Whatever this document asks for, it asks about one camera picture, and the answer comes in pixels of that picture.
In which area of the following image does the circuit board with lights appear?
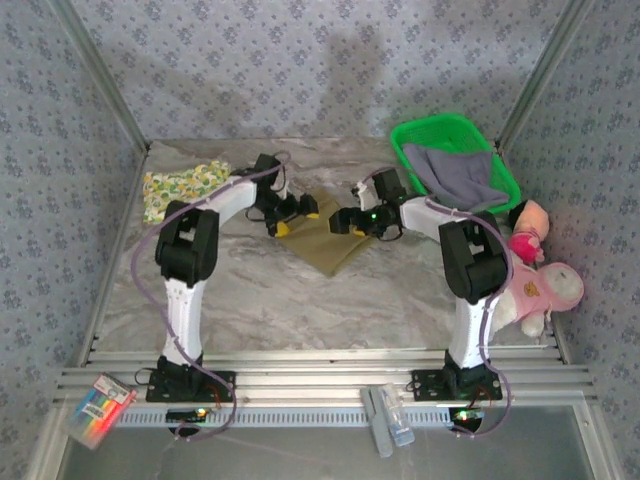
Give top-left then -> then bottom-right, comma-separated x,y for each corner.
166,407 -> 208,422
448,406 -> 487,422

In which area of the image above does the doll in pink striped shirt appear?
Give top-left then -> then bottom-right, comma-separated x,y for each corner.
507,199 -> 551,265

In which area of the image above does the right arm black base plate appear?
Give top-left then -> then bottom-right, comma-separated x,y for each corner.
410,368 -> 504,403

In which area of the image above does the rainbow marker pack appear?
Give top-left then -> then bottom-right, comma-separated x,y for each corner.
63,372 -> 138,451

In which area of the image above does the grey slotted cable duct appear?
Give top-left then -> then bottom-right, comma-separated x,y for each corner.
115,405 -> 484,430

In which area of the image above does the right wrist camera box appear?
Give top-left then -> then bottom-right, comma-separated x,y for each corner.
351,181 -> 375,212

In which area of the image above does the grey purple skirt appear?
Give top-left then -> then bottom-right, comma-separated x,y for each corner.
402,143 -> 509,211

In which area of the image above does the aluminium rail frame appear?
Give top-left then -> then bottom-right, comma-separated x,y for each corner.
53,347 -> 600,407

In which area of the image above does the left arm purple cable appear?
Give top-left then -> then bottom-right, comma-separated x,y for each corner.
130,150 -> 292,444

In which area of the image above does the grey plastic clamp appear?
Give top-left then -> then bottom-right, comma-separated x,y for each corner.
359,385 -> 394,459

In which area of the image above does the white plush in pink outfit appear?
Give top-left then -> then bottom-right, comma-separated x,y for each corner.
487,254 -> 586,337

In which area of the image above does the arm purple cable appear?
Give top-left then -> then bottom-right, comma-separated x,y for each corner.
130,150 -> 292,444
360,167 -> 516,440

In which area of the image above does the green yellow leaf print skirt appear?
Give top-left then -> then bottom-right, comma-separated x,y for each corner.
142,160 -> 232,226

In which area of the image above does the green plastic basket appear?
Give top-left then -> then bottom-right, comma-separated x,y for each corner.
389,114 -> 522,216

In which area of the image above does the olive skirt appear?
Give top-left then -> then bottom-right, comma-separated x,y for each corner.
272,187 -> 374,279

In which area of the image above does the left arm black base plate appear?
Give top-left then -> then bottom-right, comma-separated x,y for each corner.
144,369 -> 237,404

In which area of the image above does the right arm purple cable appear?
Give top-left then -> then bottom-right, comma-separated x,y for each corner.
360,167 -> 516,440

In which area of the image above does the aluminium corner post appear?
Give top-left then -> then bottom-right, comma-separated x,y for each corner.
494,0 -> 597,151
49,0 -> 152,154

